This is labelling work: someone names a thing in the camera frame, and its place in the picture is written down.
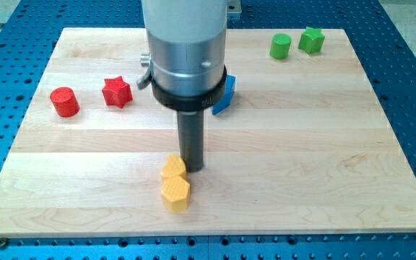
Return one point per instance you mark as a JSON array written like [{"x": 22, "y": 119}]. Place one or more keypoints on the black flange ring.
[{"x": 191, "y": 103}]

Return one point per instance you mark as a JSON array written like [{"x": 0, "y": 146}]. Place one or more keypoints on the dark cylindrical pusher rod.
[{"x": 191, "y": 139}]

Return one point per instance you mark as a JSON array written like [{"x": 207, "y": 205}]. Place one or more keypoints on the yellow hexagon block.
[{"x": 175, "y": 194}]

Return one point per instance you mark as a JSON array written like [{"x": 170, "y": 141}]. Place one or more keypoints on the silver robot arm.
[{"x": 186, "y": 65}]

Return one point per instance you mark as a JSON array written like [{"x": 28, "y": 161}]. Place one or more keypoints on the blue block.
[{"x": 226, "y": 99}]

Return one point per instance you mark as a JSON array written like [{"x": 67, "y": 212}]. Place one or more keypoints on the red star block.
[{"x": 117, "y": 92}]

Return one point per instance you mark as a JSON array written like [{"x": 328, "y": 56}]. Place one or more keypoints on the green cylinder block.
[{"x": 280, "y": 46}]

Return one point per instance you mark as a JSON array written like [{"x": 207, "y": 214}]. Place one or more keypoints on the wooden board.
[{"x": 305, "y": 147}]

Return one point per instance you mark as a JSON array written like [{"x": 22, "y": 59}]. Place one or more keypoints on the red cylinder block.
[{"x": 64, "y": 102}]

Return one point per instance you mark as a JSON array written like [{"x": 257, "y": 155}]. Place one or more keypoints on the green star block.
[{"x": 311, "y": 40}]

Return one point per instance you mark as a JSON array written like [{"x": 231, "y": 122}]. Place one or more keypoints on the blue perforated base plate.
[{"x": 29, "y": 37}]

